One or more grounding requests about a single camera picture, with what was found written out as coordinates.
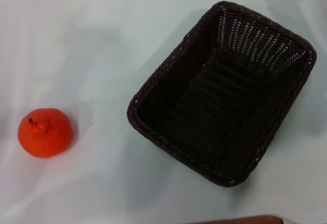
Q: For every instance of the brown rounded edge piece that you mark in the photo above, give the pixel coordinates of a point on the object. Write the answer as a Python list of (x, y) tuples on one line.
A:
[(242, 220)]

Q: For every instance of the orange toy tangerine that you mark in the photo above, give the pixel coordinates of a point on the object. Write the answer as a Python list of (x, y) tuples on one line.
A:
[(46, 137)]

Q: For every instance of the black woven rectangular basket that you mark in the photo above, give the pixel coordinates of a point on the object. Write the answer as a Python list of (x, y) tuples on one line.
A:
[(217, 122)]

